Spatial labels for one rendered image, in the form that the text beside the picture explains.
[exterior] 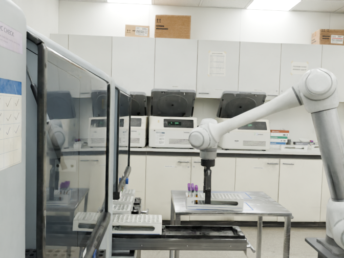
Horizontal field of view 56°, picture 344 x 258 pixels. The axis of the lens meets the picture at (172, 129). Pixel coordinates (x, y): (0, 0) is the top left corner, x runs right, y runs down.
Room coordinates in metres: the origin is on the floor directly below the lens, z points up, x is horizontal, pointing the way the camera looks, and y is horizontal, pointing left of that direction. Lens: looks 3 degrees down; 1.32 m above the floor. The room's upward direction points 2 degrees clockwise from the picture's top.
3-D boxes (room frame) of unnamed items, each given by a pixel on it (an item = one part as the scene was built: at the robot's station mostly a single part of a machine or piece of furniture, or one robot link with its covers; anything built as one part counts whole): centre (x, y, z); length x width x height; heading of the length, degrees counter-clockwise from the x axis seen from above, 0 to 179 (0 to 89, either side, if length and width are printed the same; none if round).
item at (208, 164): (1.70, -0.19, 1.03); 0.08 x 0.07 x 0.09; 179
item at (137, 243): (1.36, 0.00, 0.78); 0.73 x 0.14 x 0.09; 93
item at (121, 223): (1.35, 0.18, 0.83); 0.30 x 0.10 x 0.06; 93
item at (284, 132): (4.18, -1.38, 1.10); 0.24 x 0.13 x 0.10; 91
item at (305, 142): (4.15, -1.70, 0.97); 0.24 x 0.12 x 0.13; 82
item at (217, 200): (1.70, -0.23, 0.85); 0.30 x 0.10 x 0.06; 89
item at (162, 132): (3.96, 0.00, 1.24); 0.62 x 0.56 x 0.69; 3
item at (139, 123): (3.93, 0.58, 1.22); 0.62 x 0.56 x 0.64; 1
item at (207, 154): (1.70, -0.19, 1.10); 0.09 x 0.09 x 0.06
